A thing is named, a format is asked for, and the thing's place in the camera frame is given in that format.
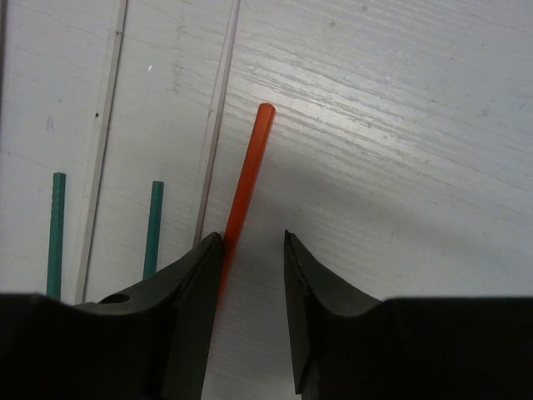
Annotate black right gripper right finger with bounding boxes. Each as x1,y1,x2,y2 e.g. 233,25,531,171
284,232,532,399

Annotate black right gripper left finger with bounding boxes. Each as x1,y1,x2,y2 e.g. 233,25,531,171
1,232,224,399

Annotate teal chopstick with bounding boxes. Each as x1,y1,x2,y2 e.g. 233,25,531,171
142,181,164,279
46,172,66,300

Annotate orange chopstick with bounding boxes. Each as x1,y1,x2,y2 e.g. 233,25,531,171
217,102,276,308

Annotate white chopstick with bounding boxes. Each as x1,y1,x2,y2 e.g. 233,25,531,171
69,0,128,303
189,0,241,246

